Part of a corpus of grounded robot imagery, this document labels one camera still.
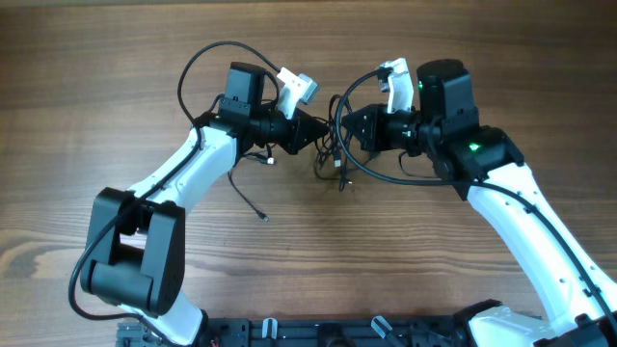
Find left camera black cable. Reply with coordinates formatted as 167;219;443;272
67;40;282;347

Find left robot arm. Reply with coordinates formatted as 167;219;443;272
70;62;328;346

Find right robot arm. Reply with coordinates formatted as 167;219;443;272
333;59;616;346

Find right camera black cable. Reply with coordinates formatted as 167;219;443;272
335;67;617;334

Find black thin usb cable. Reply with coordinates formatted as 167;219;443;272
226;142;279;224

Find camera black cable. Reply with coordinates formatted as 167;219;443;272
335;67;617;334
67;40;282;347

